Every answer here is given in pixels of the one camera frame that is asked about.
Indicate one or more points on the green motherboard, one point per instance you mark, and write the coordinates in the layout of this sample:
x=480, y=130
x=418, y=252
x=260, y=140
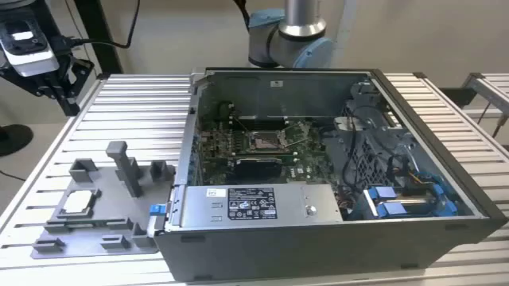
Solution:
x=315, y=161

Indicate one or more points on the slatted metal side table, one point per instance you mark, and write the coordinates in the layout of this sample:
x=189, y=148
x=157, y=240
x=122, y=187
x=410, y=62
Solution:
x=494, y=89

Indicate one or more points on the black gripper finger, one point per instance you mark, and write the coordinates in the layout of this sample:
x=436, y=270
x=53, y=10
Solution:
x=86, y=67

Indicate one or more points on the silver square CPU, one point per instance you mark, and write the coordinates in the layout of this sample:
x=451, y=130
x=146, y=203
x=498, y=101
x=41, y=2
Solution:
x=80, y=202

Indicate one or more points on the black RAM slot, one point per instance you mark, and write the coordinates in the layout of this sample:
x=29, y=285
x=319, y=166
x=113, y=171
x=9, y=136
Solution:
x=263, y=153
x=259, y=118

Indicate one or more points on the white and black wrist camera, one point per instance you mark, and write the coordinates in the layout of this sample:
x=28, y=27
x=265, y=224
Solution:
x=29, y=62

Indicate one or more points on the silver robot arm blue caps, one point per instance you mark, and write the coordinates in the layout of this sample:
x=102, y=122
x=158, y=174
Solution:
x=287, y=44

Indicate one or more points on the silver power supply unit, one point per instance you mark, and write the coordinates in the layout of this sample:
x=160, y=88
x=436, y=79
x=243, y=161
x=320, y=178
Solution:
x=200, y=205

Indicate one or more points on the CPU socket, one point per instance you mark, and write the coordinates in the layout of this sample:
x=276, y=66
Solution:
x=265, y=143

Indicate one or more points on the black graphics card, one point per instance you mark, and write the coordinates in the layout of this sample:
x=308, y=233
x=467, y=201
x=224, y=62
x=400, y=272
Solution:
x=257, y=171

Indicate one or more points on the blue disk carrier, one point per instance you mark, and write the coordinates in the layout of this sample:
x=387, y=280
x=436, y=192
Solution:
x=392, y=210
x=384, y=192

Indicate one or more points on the black round stand foot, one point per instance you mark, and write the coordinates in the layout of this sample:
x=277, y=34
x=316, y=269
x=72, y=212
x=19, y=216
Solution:
x=14, y=140

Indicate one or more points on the blue case latch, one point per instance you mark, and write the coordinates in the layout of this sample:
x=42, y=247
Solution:
x=157, y=209

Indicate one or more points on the black box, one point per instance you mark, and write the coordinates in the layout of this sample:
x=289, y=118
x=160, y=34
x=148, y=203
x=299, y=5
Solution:
x=458, y=96

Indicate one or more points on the thin metal locking lever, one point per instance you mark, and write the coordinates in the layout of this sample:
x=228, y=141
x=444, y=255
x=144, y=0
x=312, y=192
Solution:
x=243, y=123

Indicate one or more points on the black open PC case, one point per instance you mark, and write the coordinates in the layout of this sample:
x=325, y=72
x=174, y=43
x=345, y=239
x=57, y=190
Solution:
x=279, y=253

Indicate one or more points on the black metal post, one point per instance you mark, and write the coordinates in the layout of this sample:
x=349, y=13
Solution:
x=100, y=29

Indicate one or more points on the grey plastic parts rack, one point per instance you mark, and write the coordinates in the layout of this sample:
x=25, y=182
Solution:
x=108, y=184

